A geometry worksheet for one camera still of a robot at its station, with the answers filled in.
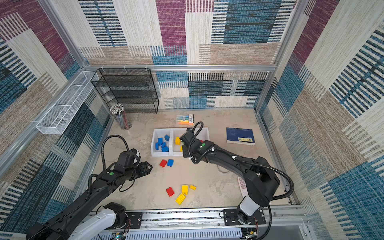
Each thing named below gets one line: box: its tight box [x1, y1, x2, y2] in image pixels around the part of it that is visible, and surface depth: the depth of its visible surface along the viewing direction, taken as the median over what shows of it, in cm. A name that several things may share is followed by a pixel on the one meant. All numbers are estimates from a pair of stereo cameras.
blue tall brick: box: [161, 146, 170, 152], surface depth 98 cm
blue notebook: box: [226, 127, 256, 146], surface depth 106 cm
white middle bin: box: [170, 128, 187, 157], surface depth 98 cm
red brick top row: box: [159, 159, 167, 168], surface depth 93 cm
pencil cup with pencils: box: [110, 104, 133, 131], surface depth 101 cm
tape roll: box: [217, 164, 233, 175], surface depth 89 cm
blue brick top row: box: [167, 159, 174, 167], surface depth 94 cm
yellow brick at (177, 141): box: [175, 137, 181, 145], surface depth 101 cm
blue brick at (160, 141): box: [157, 137, 164, 146], surface depth 102 cm
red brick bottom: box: [166, 187, 175, 197], surface depth 83 cm
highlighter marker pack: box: [176, 114, 194, 125], surface depth 114 cm
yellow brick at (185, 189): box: [181, 185, 189, 196], surface depth 83 cm
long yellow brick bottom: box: [175, 193, 186, 205], surface depth 80 cm
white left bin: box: [150, 128, 172, 157], surface depth 98 cm
